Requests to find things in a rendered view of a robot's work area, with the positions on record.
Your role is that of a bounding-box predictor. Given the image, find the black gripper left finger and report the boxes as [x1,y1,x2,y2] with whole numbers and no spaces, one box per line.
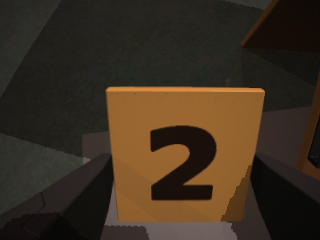
[0,153,113,240]

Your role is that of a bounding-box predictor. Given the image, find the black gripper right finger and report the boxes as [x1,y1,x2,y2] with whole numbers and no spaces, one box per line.
[251,152,320,240]

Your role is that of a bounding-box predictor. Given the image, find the brown square tile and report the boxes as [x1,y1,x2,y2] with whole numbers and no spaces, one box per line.
[105,87,265,223]

